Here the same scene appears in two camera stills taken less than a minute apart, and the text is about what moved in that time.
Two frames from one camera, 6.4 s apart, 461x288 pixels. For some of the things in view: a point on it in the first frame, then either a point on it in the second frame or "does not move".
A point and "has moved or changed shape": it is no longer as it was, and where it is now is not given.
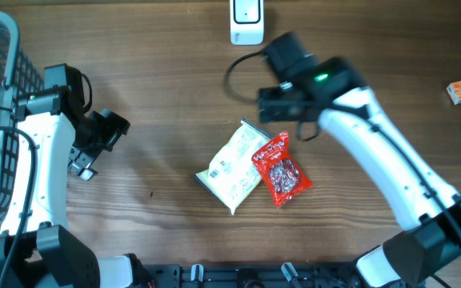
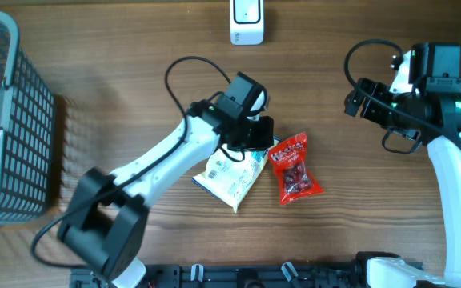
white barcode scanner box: x=246 y=22 does not move
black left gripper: x=112 y=125 -> x=266 y=139
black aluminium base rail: x=252 y=276 does not move
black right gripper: x=270 y=106 -> x=377 y=90
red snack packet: x=283 y=175 has moved or changed shape
